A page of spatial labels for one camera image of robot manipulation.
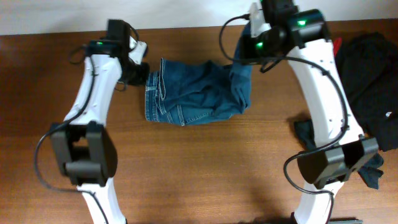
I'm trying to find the blue denim jeans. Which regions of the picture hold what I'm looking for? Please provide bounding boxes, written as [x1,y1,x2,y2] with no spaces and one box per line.
[144,23,253,127]

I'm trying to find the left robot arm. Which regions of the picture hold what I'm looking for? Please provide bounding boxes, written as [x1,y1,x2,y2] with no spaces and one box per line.
[48,19,149,223]

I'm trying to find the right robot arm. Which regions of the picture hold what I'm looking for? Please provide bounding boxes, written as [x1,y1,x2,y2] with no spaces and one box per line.
[241,1,379,224]

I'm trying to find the black garment with red trim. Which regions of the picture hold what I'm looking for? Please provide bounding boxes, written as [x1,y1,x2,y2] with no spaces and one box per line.
[335,32,397,152]

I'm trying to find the dark grey cloth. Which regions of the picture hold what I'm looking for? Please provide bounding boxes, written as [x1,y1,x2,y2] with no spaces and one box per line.
[294,119,384,190]

